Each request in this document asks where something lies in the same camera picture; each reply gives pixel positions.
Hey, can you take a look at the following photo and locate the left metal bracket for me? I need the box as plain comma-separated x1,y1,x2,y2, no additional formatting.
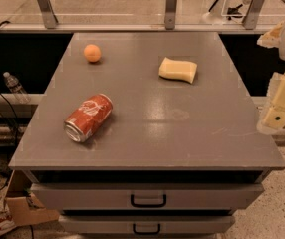
37,0,58,29

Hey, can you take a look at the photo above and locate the grey drawer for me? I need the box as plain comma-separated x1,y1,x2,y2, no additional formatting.
59,216,235,236
32,183,264,211

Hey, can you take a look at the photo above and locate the upper grey drawer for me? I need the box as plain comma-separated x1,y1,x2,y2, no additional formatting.
32,183,264,211

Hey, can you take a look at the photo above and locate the cardboard box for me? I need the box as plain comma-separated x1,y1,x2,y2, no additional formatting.
5,171,59,227

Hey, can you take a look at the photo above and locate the lower grey drawer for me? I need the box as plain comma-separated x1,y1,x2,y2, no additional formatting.
59,216,235,236

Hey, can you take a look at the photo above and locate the right metal bracket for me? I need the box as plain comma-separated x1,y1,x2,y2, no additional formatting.
242,0,265,30

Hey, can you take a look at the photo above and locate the metal bracket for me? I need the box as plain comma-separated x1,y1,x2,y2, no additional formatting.
164,0,177,30
242,0,265,30
37,0,58,29

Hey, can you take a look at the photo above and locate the yellow sponge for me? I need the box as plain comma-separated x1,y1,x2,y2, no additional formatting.
158,58,197,84

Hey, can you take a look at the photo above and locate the middle metal bracket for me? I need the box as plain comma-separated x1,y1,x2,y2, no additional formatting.
164,0,177,30

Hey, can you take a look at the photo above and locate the grey drawer cabinet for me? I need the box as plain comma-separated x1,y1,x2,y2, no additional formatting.
10,32,285,239

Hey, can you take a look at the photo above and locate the orange fruit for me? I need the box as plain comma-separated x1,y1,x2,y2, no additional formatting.
84,44,102,63

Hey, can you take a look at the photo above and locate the clear plastic water bottle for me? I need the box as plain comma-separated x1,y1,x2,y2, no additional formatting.
3,72,30,104

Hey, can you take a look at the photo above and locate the red coke can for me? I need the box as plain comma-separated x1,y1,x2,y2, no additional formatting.
64,94,113,142

